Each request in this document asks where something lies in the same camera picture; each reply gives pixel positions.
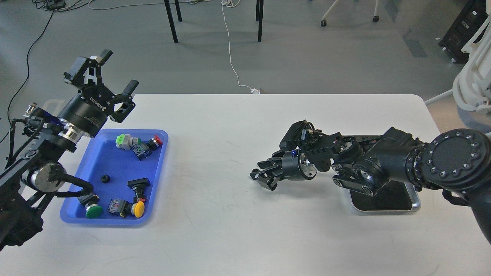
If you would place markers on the black Robotiq body image left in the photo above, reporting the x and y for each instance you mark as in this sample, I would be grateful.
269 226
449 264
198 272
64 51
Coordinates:
87 112

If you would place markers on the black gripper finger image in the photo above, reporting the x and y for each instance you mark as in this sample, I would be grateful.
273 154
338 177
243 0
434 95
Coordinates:
126 101
86 75
268 179
274 163

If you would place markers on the black Robotiq body image right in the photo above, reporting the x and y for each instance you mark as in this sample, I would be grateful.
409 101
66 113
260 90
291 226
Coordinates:
296 167

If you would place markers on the small black gear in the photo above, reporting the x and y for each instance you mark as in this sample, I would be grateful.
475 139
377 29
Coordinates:
105 178
254 176

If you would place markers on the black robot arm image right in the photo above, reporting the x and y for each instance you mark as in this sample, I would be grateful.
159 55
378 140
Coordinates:
456 162

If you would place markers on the blue plastic tray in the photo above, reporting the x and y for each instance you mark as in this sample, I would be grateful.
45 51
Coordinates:
102 157

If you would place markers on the silver metal tray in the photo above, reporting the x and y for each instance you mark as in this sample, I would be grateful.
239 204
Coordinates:
394 198

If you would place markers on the black square push button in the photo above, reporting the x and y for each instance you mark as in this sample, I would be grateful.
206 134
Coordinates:
138 186

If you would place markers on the black table leg left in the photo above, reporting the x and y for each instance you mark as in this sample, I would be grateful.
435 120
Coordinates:
170 17

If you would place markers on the black table leg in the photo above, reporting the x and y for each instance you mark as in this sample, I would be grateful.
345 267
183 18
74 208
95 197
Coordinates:
170 17
259 18

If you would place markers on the green round push button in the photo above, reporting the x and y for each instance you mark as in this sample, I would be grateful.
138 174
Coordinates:
90 203

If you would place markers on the white chair base with casters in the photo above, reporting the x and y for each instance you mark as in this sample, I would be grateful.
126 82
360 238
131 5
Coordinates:
340 11

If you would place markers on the black table leg right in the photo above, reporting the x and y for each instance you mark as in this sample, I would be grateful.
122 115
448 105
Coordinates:
259 18

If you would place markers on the black cart on wheels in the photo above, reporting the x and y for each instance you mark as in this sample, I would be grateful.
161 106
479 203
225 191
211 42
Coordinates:
464 27

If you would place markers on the green white push button switch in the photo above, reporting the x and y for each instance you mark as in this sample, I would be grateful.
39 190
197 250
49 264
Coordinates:
127 142

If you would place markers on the red push button switch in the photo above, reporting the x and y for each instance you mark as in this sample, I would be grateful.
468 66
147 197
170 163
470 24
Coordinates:
144 149

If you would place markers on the yellow push button switch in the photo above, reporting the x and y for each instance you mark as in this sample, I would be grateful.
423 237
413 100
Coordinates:
124 208

